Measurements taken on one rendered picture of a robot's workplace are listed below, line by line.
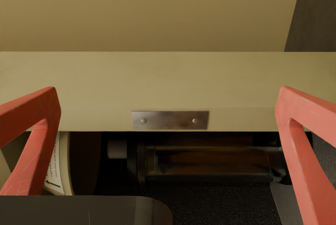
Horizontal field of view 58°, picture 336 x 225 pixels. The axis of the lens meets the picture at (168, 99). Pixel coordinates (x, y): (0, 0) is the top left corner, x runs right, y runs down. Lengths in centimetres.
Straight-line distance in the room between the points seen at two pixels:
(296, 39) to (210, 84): 40
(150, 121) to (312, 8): 43
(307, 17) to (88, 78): 45
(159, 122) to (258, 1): 48
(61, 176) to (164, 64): 18
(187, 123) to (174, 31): 44
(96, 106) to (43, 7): 48
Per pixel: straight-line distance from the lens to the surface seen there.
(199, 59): 35
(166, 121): 28
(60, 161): 38
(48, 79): 34
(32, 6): 74
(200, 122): 29
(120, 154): 43
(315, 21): 61
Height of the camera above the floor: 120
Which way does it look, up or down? level
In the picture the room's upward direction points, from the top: 90 degrees counter-clockwise
